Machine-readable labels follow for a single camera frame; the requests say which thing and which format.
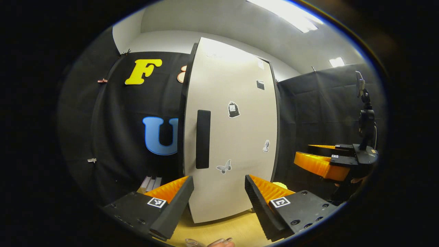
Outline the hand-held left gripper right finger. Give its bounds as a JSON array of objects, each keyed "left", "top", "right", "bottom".
[{"left": 245, "top": 174, "right": 338, "bottom": 242}]

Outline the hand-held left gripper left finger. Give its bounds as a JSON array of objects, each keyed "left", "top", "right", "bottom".
[{"left": 102, "top": 176, "right": 194, "bottom": 241}]

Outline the black door handle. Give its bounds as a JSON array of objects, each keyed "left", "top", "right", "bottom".
[{"left": 196, "top": 110, "right": 211, "bottom": 169}]

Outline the beige cabinet door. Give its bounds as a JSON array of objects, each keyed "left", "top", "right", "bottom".
[{"left": 183, "top": 37, "right": 278, "bottom": 224}]

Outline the black backdrop cloth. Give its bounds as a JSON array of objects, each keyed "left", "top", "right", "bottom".
[{"left": 57, "top": 27, "right": 388, "bottom": 210}]

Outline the long ceiling light panel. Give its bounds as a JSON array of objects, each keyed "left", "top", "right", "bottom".
[{"left": 245, "top": 0, "right": 324, "bottom": 34}]

